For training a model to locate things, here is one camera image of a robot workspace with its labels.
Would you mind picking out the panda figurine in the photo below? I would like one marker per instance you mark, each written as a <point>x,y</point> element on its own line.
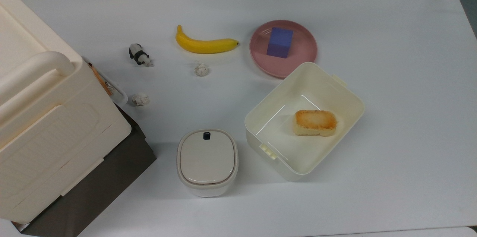
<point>139,55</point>

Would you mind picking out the small cream lidded trash can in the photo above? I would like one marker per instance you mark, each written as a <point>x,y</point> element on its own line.
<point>207,158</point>

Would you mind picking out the dark brown drawer cabinet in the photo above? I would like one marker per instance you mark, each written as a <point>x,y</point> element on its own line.
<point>111,177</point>

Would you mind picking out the cream open plastic bin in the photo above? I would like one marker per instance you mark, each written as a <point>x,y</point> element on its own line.
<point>283,147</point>

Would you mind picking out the toasted bread piece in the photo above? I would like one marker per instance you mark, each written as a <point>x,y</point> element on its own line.
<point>315,123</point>

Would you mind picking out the pink plate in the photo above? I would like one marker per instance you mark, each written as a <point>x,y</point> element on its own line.
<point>261,58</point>

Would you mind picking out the purple cube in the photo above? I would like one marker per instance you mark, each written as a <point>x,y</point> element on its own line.
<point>279,43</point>

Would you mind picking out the yellow toy banana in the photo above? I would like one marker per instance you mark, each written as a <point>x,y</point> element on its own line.
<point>205,46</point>

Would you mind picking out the crumpled white paper ball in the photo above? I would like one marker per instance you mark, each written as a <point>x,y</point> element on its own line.
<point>201,69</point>
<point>140,99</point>

